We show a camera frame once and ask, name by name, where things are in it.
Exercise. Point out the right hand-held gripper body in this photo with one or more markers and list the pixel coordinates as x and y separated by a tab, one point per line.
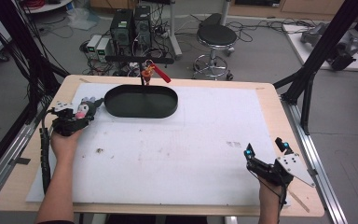
292	169

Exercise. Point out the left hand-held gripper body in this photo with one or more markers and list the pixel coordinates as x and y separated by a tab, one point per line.
70	123

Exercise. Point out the black and white plush toy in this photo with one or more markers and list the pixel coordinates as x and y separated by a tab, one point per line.
85	107

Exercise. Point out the black stand with tray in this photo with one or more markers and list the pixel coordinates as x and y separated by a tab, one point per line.
141	101

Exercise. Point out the person's left hand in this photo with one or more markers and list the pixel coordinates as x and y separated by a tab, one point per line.
64	146

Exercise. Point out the person's right hand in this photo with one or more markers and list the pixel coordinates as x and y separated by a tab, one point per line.
270	197

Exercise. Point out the grey tape piece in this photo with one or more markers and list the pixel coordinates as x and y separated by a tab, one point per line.
313	171

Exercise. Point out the wooden stick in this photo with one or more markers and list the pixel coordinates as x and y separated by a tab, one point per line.
299	200

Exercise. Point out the black tape piece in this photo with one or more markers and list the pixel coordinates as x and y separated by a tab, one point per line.
20	160

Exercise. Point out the white table mat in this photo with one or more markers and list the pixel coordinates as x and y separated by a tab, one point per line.
183	149

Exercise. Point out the white power supply box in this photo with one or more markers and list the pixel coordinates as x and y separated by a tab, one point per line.
103	49
93	43

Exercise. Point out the black computer tower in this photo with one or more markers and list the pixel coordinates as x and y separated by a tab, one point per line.
143	26
121	28

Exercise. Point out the clear plastic bag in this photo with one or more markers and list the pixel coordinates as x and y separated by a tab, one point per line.
82	18

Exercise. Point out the white floor board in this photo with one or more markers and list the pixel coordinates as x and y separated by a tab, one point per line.
298	46

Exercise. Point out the grey and black device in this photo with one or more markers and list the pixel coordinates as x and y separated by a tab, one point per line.
345	54

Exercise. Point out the round white table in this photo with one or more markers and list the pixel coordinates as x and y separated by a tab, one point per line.
51	5

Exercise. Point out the black round stool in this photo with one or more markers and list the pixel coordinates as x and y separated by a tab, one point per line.
216	35

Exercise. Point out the grey metal stand leg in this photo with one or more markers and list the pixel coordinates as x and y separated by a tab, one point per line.
174	31

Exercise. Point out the aluminium rail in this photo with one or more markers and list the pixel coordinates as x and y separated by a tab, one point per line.
318	161
3	168

